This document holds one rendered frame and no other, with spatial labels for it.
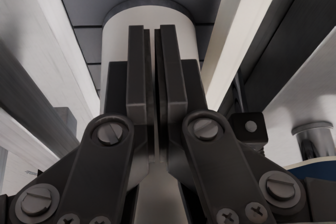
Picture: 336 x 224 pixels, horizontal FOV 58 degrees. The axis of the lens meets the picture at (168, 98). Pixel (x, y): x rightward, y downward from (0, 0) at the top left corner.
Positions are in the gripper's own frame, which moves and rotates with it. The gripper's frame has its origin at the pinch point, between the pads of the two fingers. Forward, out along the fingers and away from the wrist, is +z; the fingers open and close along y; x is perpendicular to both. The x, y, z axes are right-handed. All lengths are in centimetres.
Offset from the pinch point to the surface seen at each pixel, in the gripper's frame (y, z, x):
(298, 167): 16.5, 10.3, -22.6
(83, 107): -8.4, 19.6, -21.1
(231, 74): 4.0, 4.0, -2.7
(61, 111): -7.5, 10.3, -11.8
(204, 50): 3.5, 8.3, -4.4
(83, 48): -4.0, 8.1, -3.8
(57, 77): -9.4, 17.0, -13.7
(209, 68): 3.0, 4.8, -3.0
